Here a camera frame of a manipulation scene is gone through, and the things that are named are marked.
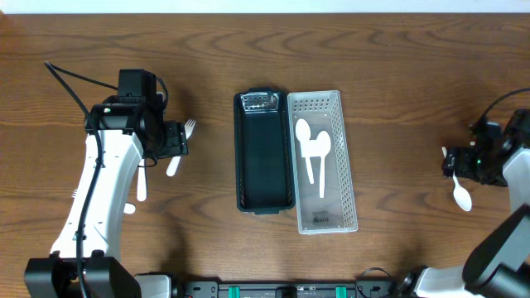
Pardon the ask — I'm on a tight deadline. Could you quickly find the white spoon diagonal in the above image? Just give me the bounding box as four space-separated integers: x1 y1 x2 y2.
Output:
441 147 472 212

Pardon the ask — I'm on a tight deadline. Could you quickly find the white spoon vertical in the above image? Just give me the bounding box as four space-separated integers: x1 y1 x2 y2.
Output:
295 118 315 184

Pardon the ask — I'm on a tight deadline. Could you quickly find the white spoon horizontal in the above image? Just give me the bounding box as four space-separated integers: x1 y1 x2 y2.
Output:
316 131 331 199

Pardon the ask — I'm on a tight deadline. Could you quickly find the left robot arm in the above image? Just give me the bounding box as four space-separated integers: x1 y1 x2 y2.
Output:
24 69 188 297

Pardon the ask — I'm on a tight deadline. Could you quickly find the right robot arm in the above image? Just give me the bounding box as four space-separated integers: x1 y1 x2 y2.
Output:
401 109 529 297

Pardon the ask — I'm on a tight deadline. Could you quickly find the white plastic fork upright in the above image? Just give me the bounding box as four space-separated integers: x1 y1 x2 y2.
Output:
166 118 197 178

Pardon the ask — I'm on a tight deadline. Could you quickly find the white spoon on left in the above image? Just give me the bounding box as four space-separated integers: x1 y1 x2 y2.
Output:
137 159 147 202

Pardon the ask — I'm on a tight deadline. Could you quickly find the white plastic fork lower left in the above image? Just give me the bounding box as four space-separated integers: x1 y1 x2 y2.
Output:
71 189 136 214

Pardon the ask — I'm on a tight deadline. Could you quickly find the black perforated plastic basket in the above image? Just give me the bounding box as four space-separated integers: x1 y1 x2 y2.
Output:
234 87 295 214

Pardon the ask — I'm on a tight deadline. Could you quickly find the clear perforated plastic basket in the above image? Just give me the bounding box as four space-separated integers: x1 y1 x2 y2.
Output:
287 90 358 235

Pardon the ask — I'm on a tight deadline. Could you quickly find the right black cable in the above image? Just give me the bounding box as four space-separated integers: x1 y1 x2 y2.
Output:
470 87 530 133

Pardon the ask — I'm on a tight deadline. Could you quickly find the black cable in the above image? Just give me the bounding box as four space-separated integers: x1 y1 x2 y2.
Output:
43 60 121 298
470 87 530 133

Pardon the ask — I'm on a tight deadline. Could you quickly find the left black cable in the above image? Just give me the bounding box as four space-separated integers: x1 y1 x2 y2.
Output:
43 60 121 298

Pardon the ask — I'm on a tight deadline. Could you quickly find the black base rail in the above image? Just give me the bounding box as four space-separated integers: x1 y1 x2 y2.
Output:
134 267 415 298

